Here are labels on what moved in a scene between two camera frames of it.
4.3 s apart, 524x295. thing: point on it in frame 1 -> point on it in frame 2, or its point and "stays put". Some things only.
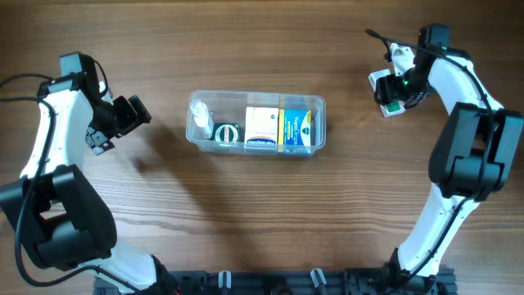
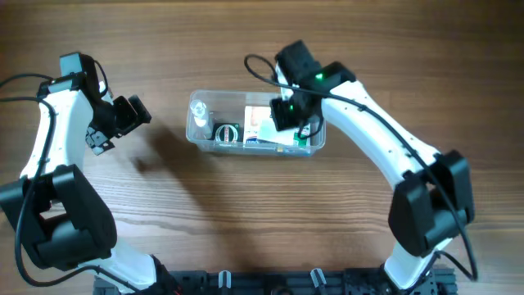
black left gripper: [98, 142] stays put
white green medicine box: [393, 108] -> [299, 137]
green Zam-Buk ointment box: [227, 134] stays put
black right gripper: [385, 91] -> [281, 115]
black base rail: [285, 282] stays put
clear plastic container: [255, 123] stays put
